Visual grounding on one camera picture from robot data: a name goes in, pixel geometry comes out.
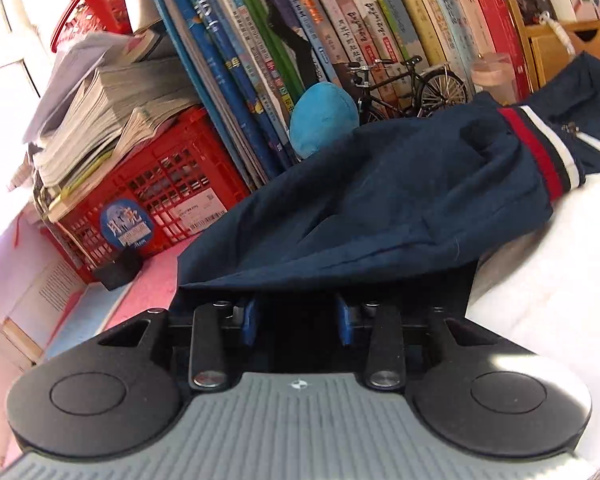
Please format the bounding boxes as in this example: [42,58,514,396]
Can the black strap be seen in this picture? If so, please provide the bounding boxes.
[260,0,317,86]

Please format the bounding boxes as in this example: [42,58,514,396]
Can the stack of magazines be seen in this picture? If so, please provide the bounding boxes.
[7,30,201,223]

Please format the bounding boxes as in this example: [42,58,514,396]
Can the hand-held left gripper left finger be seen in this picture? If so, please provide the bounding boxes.
[97,297,261,393]

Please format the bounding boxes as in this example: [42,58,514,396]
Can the white beaded cord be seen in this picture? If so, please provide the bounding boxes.
[539,10,577,57]

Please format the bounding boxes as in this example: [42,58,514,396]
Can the row of thick colourful books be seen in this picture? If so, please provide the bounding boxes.
[230,0,531,106]

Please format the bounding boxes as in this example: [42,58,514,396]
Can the small black box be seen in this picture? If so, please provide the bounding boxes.
[92,247,143,292]

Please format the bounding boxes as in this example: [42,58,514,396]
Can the light blue booklet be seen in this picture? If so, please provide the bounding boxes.
[45,280,131,361]

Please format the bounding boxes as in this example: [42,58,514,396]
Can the red plastic crate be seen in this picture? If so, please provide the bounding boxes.
[40,105,251,286]

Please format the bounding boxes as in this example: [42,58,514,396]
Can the red mesh basket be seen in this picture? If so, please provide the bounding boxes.
[50,0,133,53]

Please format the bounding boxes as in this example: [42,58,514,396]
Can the pink lidded cup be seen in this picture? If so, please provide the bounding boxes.
[471,52,520,106]

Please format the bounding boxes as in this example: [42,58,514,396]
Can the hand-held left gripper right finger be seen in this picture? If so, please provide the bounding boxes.
[334,294,506,391]

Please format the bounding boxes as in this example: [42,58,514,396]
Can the wooden desk organizer with drawers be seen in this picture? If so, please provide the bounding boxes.
[507,0,600,101]

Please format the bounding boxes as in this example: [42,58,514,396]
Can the miniature bicycle model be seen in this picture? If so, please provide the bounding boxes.
[345,57,471,126]

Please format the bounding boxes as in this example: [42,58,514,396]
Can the blue plush ball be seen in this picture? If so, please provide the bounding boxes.
[290,82,361,159]

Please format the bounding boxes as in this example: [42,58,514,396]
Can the navy and white jacket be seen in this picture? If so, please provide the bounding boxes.
[170,52,600,466]

